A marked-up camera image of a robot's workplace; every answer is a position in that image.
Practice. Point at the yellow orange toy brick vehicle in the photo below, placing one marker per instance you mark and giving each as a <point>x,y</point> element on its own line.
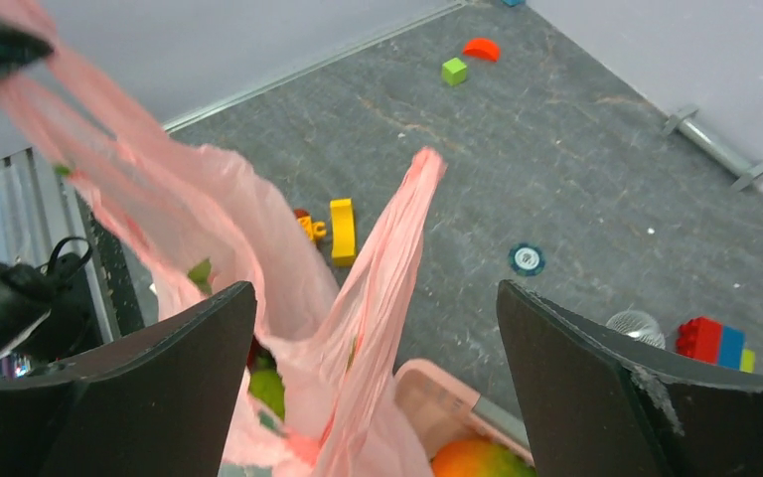
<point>342,231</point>

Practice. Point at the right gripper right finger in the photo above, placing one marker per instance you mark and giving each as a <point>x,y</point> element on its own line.
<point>598,403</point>

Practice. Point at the blue poker chip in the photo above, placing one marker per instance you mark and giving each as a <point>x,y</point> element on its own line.
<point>526,259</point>

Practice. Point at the red blue green brick cluster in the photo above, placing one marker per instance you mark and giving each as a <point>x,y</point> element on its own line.
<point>709,341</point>

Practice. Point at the pink plastic basket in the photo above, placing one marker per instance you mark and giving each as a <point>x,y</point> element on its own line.
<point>442,409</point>

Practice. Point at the black microphone silver head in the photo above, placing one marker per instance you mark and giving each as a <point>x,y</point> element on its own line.
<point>639,326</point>

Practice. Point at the orange green fake mango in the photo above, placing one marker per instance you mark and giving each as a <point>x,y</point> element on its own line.
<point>478,457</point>

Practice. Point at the small green cube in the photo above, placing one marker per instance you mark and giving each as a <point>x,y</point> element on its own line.
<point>454,71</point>

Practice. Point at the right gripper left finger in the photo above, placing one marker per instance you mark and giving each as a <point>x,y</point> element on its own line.
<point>157,402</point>

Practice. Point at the grey metal handle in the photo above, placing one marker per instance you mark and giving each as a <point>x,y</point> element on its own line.
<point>745,171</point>

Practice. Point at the pink plastic bag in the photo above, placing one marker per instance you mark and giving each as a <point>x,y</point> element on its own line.
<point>201,219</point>

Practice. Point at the light green fake round fruit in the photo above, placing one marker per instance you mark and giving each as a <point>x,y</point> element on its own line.
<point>266,386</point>

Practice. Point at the red curved block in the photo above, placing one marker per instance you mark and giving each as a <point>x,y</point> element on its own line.
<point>483,49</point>

